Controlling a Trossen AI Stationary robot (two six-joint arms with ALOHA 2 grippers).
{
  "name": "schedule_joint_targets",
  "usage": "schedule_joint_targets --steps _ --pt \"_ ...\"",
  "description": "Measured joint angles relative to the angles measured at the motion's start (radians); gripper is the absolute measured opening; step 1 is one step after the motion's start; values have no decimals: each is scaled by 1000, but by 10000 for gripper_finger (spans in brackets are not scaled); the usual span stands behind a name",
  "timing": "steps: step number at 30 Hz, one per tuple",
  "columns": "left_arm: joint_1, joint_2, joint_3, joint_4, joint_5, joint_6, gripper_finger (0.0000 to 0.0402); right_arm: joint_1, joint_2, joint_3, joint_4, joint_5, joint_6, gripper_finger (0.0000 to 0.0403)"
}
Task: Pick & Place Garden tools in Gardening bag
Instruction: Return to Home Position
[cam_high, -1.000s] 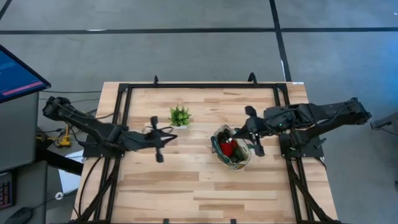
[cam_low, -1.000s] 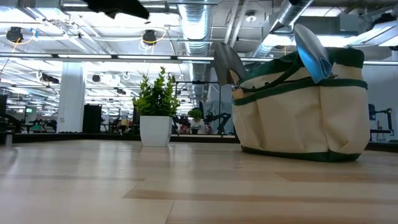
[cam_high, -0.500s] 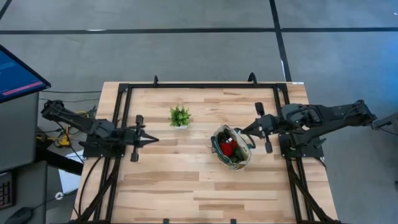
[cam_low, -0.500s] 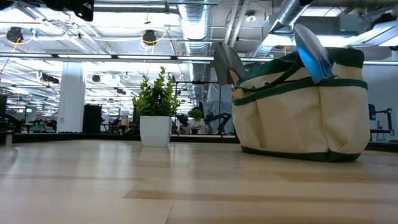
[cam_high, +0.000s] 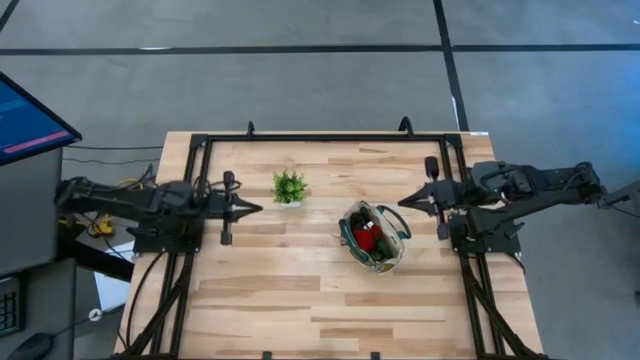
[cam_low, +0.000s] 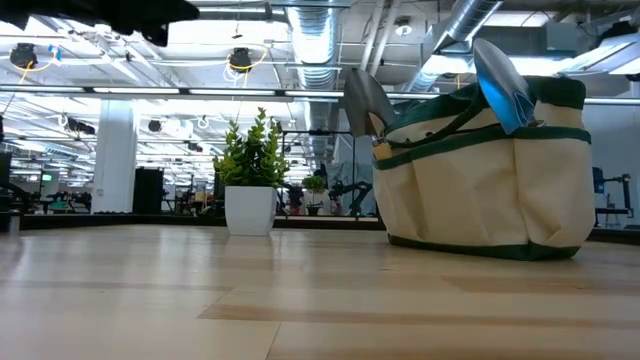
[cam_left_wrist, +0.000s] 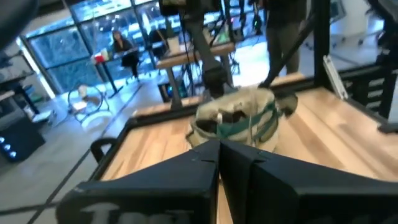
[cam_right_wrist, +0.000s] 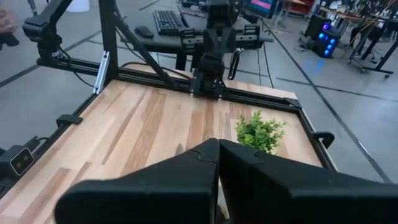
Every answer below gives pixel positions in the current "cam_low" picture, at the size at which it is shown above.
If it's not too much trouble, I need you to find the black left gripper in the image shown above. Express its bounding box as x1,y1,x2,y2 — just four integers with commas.
107,0,201,48

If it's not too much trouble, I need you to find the steel trowel wooden handle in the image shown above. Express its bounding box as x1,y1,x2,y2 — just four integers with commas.
342,67,401,161
472,37,546,136

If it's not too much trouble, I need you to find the beige green-trimmed gardening bag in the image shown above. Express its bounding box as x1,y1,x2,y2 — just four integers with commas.
372,74,597,262

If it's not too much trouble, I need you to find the ceiling light strip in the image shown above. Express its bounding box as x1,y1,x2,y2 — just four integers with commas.
0,84,346,99

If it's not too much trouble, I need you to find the white building column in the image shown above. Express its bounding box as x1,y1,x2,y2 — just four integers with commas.
91,98,140,215

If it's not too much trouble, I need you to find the black cabinet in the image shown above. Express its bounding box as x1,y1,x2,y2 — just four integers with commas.
132,167,165,215

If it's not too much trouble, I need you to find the green plant in white pot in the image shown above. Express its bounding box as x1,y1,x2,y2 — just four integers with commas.
212,106,291,237

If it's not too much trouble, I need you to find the small background potted plant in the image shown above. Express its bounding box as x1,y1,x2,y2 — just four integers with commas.
301,174,327,217

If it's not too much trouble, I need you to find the black ceiling cable reel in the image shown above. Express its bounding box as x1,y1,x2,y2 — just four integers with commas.
228,47,254,75
8,42,40,70

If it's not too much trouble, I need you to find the silver ventilation duct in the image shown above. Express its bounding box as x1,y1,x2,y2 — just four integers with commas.
285,0,342,169
403,0,504,94

